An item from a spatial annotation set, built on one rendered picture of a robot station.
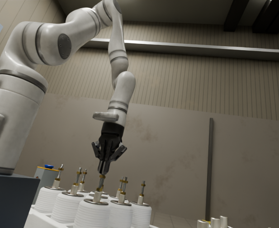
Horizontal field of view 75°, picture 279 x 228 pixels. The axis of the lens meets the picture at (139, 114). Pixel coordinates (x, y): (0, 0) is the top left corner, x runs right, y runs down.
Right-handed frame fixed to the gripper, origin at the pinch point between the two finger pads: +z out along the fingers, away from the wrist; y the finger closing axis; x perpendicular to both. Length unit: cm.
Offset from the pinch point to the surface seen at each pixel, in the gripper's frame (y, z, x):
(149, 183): 55, 0, -221
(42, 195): 23.0, 12.6, -1.7
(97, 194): -0.6, 7.9, 0.5
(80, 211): 1.4, 12.8, 4.1
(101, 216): -4.2, 12.8, 1.9
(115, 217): -3.9, 13.8, -7.3
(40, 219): 15.2, 17.9, 3.5
